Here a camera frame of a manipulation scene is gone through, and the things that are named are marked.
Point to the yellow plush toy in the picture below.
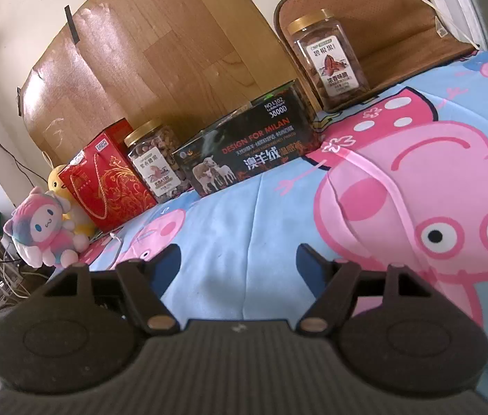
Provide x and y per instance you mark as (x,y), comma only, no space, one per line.
(58,183)

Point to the printed cartoon blanket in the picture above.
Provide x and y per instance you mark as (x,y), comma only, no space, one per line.
(248,224)

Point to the brown cushion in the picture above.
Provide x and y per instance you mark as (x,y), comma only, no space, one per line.
(391,30)

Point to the pink plush toy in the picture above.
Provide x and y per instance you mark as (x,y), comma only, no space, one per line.
(40,224)

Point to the black box with sheep print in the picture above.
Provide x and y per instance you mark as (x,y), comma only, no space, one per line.
(244,151)

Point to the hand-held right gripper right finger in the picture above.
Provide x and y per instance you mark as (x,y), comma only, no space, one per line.
(309,268)

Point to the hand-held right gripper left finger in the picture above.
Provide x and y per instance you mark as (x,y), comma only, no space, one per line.
(168,264)

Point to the square clear jar gold lid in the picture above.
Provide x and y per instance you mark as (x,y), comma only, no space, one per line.
(330,69)

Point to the wooden board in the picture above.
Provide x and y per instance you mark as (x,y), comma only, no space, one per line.
(140,52)

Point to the black tape strip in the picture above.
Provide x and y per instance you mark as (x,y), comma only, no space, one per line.
(19,101)
(72,24)

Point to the round nut jar gold lid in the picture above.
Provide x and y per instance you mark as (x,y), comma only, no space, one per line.
(157,168)

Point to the red gift box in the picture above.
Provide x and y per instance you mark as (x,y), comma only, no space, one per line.
(105,181)

